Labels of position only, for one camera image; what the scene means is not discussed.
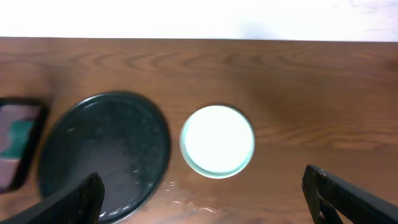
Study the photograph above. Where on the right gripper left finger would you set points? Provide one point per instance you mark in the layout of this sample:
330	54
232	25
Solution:
77	203

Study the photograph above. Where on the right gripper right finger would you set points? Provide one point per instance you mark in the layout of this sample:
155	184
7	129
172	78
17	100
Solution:
327	196

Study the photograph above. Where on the green yellow sponge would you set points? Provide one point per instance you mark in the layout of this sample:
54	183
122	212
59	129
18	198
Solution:
18	134

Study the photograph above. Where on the light blue plate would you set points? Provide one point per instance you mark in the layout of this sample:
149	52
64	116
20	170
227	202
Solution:
217	141

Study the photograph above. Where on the rectangular black tray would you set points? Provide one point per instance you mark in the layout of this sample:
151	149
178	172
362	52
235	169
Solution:
14	171

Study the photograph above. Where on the round black tray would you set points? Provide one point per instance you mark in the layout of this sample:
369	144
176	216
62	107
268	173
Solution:
123	137

